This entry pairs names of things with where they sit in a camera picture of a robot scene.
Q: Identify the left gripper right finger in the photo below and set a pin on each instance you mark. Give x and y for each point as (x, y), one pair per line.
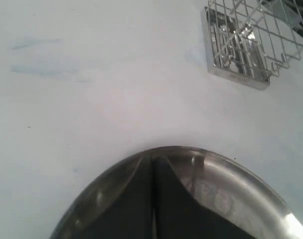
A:
(179, 216)

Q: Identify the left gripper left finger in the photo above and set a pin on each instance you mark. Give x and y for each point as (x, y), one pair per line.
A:
(130, 216)

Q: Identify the round steel plate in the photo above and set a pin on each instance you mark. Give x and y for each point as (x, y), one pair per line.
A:
(214, 181)

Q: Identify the chrome wire utensil holder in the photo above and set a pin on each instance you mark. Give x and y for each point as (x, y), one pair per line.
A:
(251, 41)

